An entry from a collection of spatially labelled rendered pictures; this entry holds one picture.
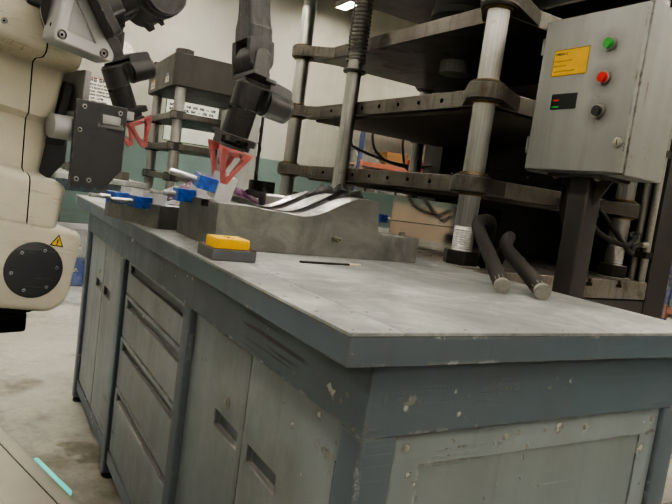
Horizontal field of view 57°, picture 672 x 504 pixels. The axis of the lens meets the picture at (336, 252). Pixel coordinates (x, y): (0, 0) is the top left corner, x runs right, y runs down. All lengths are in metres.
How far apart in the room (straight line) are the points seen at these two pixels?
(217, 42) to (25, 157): 7.86
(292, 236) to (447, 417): 0.63
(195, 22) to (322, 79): 2.01
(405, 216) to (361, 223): 0.75
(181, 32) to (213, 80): 2.90
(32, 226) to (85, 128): 0.20
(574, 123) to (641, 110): 0.16
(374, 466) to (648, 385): 0.51
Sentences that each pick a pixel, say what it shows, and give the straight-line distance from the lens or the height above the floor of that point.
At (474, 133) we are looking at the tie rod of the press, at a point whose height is 1.15.
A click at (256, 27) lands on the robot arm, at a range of 1.29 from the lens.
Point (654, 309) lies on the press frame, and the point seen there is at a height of 0.69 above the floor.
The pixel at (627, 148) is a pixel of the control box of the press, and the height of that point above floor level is 1.13.
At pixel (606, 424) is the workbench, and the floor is 0.65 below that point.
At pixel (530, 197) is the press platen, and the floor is 1.01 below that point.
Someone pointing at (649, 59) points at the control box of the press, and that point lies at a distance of 1.64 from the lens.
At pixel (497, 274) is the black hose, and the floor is 0.83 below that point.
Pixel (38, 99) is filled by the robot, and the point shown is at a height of 1.03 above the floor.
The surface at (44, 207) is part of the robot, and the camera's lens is 1.24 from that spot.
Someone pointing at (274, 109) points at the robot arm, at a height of 1.09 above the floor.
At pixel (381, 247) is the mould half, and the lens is 1.40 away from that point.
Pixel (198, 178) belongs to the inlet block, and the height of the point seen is 0.93.
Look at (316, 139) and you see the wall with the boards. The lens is 9.48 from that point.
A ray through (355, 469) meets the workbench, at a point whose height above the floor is 0.64.
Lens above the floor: 0.94
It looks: 5 degrees down
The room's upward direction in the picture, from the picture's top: 8 degrees clockwise
